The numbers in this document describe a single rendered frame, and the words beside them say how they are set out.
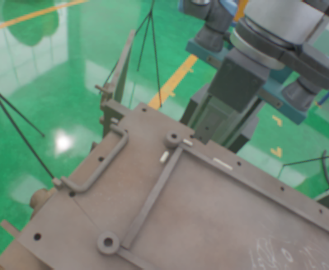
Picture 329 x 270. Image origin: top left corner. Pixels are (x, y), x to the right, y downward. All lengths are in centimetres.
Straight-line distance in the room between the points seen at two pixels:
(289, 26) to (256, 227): 43
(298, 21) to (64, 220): 44
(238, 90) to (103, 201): 32
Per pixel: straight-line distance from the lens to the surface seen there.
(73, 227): 41
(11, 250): 57
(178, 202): 45
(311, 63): 24
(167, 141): 50
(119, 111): 75
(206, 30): 102
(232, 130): 138
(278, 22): 23
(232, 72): 22
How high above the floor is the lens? 176
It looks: 49 degrees down
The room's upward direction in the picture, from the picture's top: 24 degrees clockwise
